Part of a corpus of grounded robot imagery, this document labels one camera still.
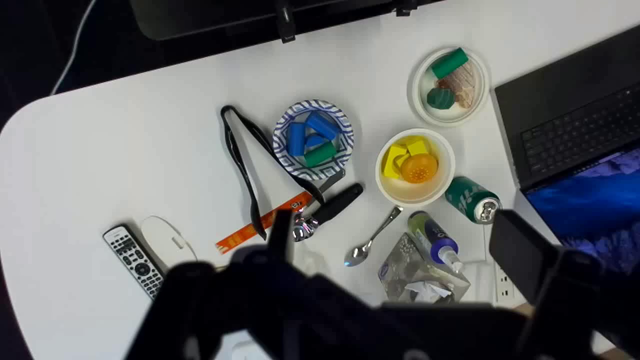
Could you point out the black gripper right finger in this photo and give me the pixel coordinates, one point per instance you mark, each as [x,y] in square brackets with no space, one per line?
[522,250]

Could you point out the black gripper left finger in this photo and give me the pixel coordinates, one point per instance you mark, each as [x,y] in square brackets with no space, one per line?
[281,234]

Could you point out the green drink can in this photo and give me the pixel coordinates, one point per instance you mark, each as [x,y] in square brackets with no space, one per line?
[471,196]

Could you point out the orange ruler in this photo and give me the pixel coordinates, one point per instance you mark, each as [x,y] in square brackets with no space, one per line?
[241,239]

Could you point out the white power strip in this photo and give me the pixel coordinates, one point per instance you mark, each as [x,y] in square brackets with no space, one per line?
[510,296]

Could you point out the metal spoon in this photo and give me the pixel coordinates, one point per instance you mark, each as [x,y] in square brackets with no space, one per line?
[363,250]

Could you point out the blue patterned plate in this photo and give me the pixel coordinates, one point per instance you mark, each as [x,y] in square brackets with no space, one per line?
[282,151]

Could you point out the green flat block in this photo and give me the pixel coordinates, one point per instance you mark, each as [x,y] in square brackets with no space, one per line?
[320,154]

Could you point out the blue block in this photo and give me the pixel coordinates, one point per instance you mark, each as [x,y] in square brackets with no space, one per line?
[322,126]
[296,138]

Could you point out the white bowl with yellow inside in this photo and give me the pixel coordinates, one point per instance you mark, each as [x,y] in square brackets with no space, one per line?
[412,192]

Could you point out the black laptop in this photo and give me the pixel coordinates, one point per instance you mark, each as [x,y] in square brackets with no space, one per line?
[572,132]

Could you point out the orange round toy piece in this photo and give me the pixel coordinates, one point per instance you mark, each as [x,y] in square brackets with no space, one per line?
[421,168]

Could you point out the yellow block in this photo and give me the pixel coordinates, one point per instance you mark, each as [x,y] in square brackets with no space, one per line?
[401,154]

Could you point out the grey remote control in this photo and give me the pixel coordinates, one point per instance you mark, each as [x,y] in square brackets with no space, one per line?
[133,256]

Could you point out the green round block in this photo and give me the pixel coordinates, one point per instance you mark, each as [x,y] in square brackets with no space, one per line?
[440,99]

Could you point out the beige brown toy piece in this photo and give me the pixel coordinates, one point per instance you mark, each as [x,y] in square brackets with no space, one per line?
[464,86]

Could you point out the white bowl with green blocks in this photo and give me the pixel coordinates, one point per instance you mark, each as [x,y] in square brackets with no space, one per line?
[421,100]

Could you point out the green rectangular block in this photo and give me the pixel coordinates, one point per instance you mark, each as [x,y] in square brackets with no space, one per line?
[448,62]

